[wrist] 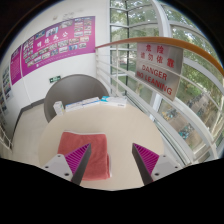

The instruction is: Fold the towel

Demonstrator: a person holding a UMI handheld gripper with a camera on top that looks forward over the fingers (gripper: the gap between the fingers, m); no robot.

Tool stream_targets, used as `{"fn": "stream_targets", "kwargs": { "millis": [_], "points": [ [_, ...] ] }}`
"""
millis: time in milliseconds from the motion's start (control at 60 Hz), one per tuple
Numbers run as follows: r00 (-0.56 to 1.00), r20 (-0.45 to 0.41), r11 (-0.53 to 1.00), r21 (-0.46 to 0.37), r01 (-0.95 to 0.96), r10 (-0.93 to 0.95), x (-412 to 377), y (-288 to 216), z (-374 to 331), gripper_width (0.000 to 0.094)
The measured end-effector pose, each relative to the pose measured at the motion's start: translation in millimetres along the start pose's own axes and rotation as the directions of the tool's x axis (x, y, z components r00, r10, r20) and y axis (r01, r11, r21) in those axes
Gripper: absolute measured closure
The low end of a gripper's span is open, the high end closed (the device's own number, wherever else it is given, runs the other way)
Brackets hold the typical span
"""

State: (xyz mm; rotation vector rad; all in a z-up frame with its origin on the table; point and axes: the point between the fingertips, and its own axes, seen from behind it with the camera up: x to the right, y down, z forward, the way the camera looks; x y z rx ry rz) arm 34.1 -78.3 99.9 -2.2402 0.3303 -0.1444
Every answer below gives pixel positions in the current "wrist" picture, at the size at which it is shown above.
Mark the pink terry towel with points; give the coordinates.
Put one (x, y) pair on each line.
(83, 141)

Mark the wall photo display panel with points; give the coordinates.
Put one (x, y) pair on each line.
(6, 83)

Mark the white railing with orange handrail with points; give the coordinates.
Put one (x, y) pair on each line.
(186, 42)

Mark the green exit sign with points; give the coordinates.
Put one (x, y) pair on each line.
(55, 79)

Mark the narrow magenta text poster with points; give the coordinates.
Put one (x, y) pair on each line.
(15, 65)

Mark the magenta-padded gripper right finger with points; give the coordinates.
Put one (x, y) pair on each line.
(146, 158)

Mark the grey round-backed chair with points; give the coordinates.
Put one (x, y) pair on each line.
(73, 88)

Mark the flat white and blue box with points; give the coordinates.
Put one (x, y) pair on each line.
(115, 101)

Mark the small upright white box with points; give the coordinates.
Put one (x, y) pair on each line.
(58, 108)

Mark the large magenta photo poster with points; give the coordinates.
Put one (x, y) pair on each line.
(56, 45)

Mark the white-framed glass window wall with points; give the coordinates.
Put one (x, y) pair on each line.
(143, 20)

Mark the metal red-lettered warning sign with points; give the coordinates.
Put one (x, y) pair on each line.
(160, 70)

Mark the long flat white box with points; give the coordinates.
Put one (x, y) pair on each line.
(81, 104)

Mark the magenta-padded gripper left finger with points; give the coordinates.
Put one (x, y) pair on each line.
(78, 158)

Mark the white stair railing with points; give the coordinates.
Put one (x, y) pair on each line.
(4, 137)

